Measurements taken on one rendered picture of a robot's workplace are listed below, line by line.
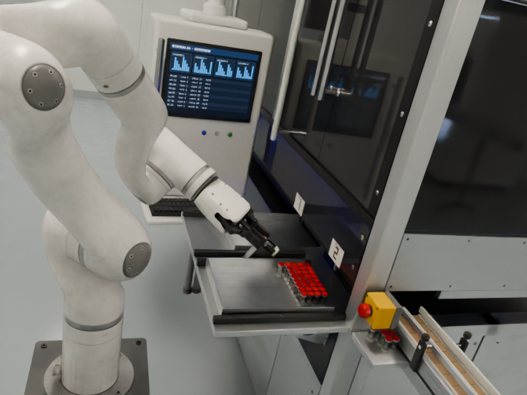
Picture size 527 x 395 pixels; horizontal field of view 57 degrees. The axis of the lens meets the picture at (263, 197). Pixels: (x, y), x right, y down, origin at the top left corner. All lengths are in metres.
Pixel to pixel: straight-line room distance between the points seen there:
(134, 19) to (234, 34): 4.57
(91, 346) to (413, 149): 0.85
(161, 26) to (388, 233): 1.17
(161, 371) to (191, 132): 1.14
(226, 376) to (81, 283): 1.54
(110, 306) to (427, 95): 0.84
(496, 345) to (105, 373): 1.27
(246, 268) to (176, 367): 1.00
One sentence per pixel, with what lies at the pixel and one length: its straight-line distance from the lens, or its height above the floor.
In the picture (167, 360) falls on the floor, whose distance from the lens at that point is 2.51.
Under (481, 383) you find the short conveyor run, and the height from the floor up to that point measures 0.95.
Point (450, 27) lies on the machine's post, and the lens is 1.20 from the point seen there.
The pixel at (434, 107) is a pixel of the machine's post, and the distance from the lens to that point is 1.22.
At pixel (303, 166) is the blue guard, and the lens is 1.78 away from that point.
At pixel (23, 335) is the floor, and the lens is 2.66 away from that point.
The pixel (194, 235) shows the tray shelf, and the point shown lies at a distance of 1.74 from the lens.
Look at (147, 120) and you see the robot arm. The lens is 0.91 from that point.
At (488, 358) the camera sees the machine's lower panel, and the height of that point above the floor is 0.73.
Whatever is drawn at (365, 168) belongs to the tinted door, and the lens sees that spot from 1.41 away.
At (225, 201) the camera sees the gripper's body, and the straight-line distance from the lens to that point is 1.02.
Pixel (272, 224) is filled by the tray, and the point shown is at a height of 0.88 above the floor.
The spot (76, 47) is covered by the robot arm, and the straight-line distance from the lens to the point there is 0.78.
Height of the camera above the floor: 1.72
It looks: 23 degrees down
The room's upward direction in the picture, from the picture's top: 12 degrees clockwise
